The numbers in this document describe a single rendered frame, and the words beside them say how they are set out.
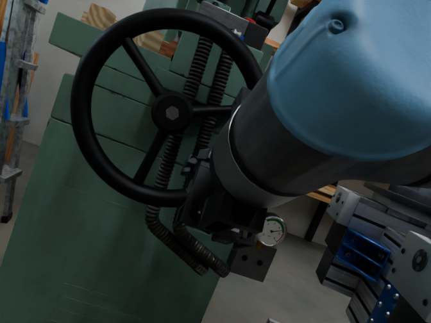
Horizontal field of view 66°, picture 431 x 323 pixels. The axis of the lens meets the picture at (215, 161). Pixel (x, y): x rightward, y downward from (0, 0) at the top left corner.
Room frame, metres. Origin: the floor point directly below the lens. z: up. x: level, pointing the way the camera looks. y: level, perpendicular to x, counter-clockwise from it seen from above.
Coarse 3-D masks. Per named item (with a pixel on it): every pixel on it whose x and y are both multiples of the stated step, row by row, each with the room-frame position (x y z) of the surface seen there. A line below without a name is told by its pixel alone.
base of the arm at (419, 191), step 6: (390, 186) 0.97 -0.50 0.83; (396, 186) 0.94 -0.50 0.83; (402, 186) 0.92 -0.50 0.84; (408, 186) 0.92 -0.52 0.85; (396, 192) 0.93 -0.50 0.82; (402, 192) 0.92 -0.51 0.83; (408, 192) 0.91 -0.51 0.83; (414, 192) 0.90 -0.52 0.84; (420, 192) 0.89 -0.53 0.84; (426, 192) 0.89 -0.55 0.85; (414, 198) 0.89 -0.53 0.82; (420, 198) 0.89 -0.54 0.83; (426, 198) 0.88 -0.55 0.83; (426, 204) 0.88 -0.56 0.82
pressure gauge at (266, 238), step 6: (270, 216) 0.64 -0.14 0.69; (276, 216) 0.65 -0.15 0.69; (264, 222) 0.64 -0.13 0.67; (270, 222) 0.64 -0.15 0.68; (276, 222) 0.65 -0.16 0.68; (282, 222) 0.65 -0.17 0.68; (264, 228) 0.64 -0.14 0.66; (270, 228) 0.64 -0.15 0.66; (276, 228) 0.65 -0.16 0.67; (282, 228) 0.65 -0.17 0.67; (258, 234) 0.64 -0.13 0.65; (264, 234) 0.64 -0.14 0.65; (270, 234) 0.64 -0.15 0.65; (276, 234) 0.65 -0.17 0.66; (282, 234) 0.65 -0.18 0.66; (258, 240) 0.67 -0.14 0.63; (264, 240) 0.64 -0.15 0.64; (270, 240) 0.65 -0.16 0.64; (276, 240) 0.65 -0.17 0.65; (282, 240) 0.65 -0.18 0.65; (258, 246) 0.66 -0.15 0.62
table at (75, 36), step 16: (64, 16) 0.63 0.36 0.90; (64, 32) 0.63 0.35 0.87; (80, 32) 0.63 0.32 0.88; (96, 32) 0.64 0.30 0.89; (64, 48) 0.63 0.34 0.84; (80, 48) 0.63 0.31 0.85; (144, 48) 0.65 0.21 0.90; (112, 64) 0.64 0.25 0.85; (128, 64) 0.65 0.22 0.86; (160, 64) 0.66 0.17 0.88; (144, 80) 0.65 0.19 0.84; (160, 80) 0.57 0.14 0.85; (176, 80) 0.57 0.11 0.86; (208, 96) 0.58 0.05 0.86; (224, 96) 0.58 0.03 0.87
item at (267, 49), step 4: (264, 44) 1.00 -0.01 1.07; (268, 44) 1.01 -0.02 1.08; (264, 48) 1.00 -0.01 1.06; (268, 48) 1.01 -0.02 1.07; (272, 48) 1.01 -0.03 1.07; (264, 52) 1.00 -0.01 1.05; (268, 52) 1.01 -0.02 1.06; (272, 52) 1.01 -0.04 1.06; (264, 56) 1.01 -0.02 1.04; (268, 56) 1.01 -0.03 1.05; (264, 60) 1.01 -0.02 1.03; (268, 60) 1.01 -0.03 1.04; (260, 64) 1.00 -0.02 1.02; (264, 64) 1.01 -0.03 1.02; (260, 68) 1.01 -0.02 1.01; (264, 68) 1.01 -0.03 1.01
